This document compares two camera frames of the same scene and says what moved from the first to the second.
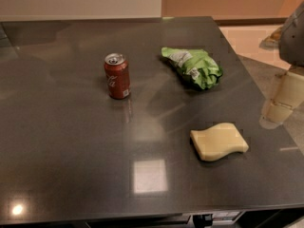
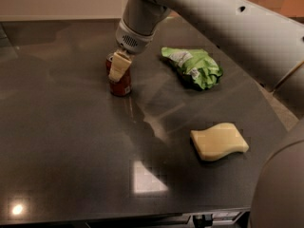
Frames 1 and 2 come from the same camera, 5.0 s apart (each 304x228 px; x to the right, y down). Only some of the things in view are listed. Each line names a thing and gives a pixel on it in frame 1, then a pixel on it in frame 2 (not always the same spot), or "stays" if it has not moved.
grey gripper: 293,40 → 132,41
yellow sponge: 219,141 stays
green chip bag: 197,66 stays
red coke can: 117,70 stays
